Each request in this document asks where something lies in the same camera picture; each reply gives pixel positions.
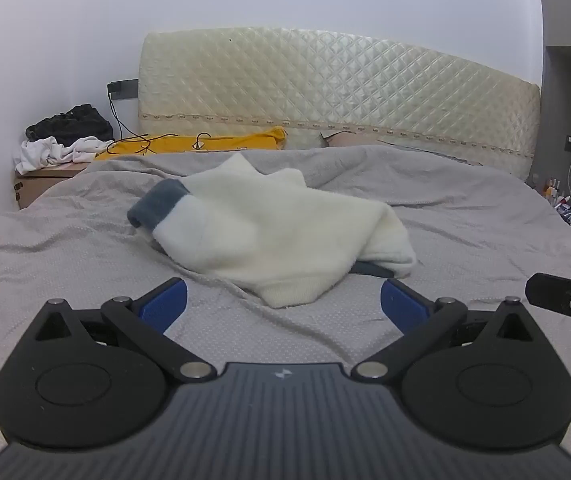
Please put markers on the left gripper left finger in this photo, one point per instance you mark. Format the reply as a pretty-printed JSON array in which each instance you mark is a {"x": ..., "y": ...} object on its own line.
[{"x": 141, "y": 325}]

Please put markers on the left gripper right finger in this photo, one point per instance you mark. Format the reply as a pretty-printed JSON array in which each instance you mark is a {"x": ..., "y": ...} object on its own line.
[{"x": 425, "y": 326}]

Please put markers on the white blue striped fleece sweater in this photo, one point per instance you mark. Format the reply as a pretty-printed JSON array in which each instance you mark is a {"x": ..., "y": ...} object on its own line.
[{"x": 270, "y": 234}]

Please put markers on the white clothes pile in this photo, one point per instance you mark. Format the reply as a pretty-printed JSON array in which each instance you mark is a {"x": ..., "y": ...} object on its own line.
[{"x": 45, "y": 153}]

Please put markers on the black clothes pile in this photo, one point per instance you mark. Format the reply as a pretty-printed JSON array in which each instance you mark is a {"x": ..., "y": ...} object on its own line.
[{"x": 66, "y": 128}]

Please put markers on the cardboard box nightstand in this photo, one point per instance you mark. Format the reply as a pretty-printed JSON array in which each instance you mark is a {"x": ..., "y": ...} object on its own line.
[{"x": 29, "y": 187}]

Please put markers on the pink pillow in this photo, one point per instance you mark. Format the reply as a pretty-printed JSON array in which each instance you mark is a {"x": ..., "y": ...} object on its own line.
[{"x": 345, "y": 138}]

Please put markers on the cream quilted headboard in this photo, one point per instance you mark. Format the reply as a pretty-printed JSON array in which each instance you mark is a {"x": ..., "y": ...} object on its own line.
[{"x": 236, "y": 81}]

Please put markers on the black wall socket plate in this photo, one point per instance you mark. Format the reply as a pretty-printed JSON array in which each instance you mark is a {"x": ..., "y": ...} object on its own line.
[{"x": 121, "y": 90}]

